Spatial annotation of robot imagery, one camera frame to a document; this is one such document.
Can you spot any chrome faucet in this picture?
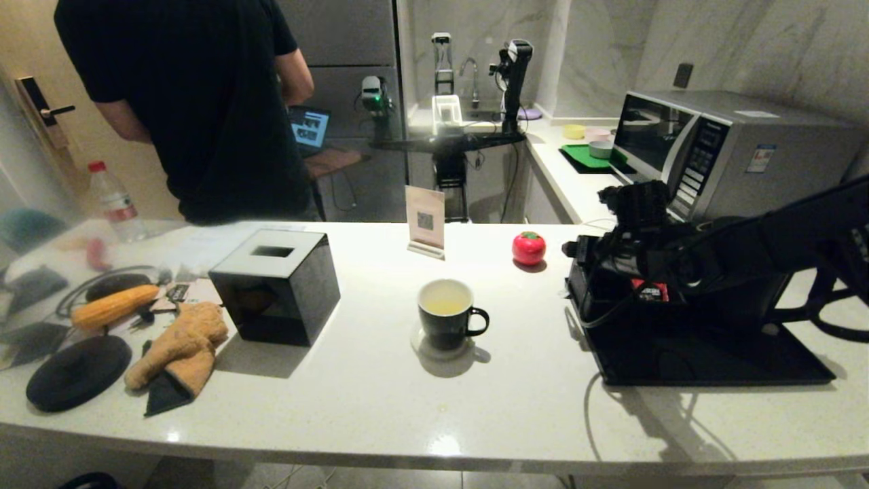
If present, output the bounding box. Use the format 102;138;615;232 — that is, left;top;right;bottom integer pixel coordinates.
458;58;480;109

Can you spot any black electric kettle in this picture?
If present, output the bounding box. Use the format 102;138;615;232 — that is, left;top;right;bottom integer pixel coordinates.
706;217;846;333

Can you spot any clear water bottle red cap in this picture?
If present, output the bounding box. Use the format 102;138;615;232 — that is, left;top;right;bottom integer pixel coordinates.
88;162;149;244

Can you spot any red coffee sachet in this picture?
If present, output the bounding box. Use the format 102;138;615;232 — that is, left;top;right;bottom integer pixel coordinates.
631;278;671;303

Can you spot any black oval object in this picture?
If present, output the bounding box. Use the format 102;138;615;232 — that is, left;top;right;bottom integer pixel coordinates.
86;274;153;303

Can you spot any background robot arm with cables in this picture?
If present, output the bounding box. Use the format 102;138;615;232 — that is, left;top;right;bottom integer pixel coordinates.
490;39;535;135

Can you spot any red toy tomato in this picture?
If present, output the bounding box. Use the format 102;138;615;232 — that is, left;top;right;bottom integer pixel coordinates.
511;232;547;267

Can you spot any teal rounded object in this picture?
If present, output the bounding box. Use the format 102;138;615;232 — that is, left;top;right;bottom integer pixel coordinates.
0;207;67;255

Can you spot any black sachet holder box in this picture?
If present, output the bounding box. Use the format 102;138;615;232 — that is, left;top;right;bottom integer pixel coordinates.
568;258;690;327

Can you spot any grey device green light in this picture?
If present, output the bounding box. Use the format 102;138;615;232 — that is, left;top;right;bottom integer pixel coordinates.
360;75;393;117

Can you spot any paper card black label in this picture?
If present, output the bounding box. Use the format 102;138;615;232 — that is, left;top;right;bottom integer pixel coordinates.
153;280;225;314

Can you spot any green cutting mat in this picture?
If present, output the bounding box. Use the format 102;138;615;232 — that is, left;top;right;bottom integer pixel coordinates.
558;148;635;176

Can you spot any person in black shirt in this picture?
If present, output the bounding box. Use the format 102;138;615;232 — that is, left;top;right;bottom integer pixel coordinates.
53;0;316;225

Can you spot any beige wooden door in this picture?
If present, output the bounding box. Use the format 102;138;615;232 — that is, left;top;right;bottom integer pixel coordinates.
0;0;184;221

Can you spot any black round kettle base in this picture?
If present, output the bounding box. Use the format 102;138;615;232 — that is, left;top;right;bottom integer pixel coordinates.
26;335;133;413

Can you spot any open laptop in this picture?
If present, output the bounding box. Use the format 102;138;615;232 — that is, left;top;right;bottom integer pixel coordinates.
289;105;332;158

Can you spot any yellow toy corn cob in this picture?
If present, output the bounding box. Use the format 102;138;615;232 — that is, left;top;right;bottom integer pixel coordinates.
72;285;162;332

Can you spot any black rectangular serving tray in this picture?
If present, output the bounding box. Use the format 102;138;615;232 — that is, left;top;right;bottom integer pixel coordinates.
567;278;836;388

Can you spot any black rounded plastic object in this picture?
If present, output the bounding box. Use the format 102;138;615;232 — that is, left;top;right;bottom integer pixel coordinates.
58;473;119;489

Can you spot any dark flat packet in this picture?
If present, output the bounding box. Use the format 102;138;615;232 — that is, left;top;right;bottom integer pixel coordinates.
5;266;69;314

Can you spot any black mug white inside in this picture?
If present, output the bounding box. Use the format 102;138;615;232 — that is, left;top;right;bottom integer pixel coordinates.
417;279;489;352

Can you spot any beige QR sign card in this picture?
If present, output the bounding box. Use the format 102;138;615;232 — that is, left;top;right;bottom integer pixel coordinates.
405;185;446;261

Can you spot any white round coaster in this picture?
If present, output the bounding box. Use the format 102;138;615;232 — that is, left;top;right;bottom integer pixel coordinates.
410;321;476;361

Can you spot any black table column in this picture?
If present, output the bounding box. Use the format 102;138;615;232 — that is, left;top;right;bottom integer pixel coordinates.
433;153;470;223

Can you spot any black cube tissue box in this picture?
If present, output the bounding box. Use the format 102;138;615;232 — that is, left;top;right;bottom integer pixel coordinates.
208;230;341;348

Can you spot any black background table top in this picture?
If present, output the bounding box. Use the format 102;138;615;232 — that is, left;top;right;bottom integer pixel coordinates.
370;132;527;154

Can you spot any black door lock with lever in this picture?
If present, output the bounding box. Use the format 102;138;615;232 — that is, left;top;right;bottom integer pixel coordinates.
16;78;77;151

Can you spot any silver microwave oven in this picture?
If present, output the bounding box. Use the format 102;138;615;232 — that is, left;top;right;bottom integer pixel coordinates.
610;90;864;225

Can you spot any green cutting board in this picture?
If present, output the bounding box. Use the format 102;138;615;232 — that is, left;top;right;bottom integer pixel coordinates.
562;144;627;169

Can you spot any white plastic container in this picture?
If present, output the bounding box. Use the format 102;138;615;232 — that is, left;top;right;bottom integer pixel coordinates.
432;95;464;137

